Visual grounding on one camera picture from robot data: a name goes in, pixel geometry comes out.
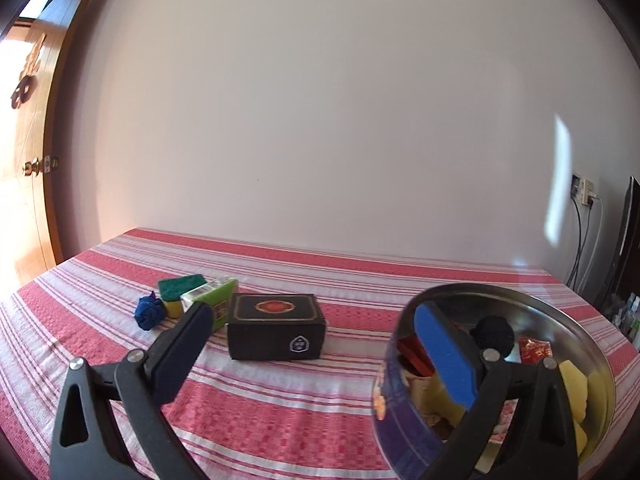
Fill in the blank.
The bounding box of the small red patterned packet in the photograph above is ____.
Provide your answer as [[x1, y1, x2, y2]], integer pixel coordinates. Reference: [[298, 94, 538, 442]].
[[518, 337, 553, 364]]

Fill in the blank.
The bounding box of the plain yellow sponge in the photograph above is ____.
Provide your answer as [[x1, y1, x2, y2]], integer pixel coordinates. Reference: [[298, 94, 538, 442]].
[[559, 360, 588, 455]]

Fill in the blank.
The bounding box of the green yellow sponge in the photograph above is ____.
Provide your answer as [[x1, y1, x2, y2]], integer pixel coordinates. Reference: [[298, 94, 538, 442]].
[[157, 274, 206, 318], [422, 373, 466, 428]]

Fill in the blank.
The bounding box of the black power cable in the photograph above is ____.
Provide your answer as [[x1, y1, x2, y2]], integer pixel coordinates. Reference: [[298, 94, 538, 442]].
[[564, 194, 597, 290]]

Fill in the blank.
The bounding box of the wooden door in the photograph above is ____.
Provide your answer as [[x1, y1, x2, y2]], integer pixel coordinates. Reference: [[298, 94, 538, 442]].
[[1, 0, 90, 295]]

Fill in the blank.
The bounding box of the red white striped tablecloth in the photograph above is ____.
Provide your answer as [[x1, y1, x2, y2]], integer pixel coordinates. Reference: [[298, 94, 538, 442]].
[[0, 226, 640, 480]]

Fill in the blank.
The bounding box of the cream pink snack packet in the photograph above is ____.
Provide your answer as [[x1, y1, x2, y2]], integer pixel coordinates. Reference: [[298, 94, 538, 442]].
[[489, 400, 518, 445]]

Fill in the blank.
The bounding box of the blue cloth ball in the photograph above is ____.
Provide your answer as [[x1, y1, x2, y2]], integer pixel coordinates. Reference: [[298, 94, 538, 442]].
[[134, 292, 167, 330]]

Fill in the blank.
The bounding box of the black yarn ball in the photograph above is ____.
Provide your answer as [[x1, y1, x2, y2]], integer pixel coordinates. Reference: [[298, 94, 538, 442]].
[[470, 314, 515, 358]]

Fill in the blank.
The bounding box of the white wall power socket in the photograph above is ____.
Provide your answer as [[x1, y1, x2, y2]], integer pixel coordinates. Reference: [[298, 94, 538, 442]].
[[570, 174, 597, 207]]

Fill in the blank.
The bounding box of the black gold gift box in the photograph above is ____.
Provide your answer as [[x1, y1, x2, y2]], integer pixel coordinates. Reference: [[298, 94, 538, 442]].
[[227, 292, 326, 361]]

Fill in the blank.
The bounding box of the green tissue pack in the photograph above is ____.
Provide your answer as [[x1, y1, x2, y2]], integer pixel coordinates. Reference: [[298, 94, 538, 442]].
[[180, 276, 239, 332]]

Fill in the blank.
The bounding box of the door hanging ornament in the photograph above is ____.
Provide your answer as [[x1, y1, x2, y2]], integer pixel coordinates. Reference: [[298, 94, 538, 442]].
[[11, 34, 47, 110]]

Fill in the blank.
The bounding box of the brass door knob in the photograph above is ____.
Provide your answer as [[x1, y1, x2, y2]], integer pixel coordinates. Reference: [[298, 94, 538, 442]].
[[23, 155, 60, 177]]

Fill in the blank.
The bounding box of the blue round metal tin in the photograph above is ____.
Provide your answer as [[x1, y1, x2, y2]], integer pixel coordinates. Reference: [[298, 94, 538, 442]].
[[372, 283, 615, 479]]

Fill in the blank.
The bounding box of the red snack packet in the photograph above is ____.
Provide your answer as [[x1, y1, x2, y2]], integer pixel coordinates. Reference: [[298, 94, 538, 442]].
[[397, 335, 435, 377]]

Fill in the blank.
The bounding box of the black monitor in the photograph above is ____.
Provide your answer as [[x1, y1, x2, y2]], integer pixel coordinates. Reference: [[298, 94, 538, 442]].
[[597, 176, 640, 310]]

